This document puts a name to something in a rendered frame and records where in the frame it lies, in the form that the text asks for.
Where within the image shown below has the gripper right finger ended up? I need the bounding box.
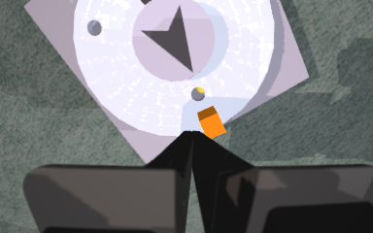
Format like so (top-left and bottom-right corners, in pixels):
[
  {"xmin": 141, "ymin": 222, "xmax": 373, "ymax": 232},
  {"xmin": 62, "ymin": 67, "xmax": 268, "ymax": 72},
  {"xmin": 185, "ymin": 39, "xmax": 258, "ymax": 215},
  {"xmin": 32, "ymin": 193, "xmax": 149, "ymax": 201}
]
[{"xmin": 192, "ymin": 131, "xmax": 373, "ymax": 233}]

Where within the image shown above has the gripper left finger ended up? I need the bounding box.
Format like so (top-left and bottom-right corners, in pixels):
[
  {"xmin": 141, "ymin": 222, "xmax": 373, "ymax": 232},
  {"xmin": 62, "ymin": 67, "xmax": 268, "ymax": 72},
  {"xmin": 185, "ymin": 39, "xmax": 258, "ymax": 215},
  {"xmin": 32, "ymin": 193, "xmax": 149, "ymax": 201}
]
[{"xmin": 22, "ymin": 130, "xmax": 193, "ymax": 233}]

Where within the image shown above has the white round plate with holes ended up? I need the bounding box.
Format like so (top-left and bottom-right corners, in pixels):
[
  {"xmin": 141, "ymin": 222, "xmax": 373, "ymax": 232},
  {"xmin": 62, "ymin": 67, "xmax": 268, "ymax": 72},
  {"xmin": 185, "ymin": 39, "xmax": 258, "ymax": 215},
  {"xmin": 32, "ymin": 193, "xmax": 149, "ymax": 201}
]
[{"xmin": 74, "ymin": 0, "xmax": 274, "ymax": 139}]

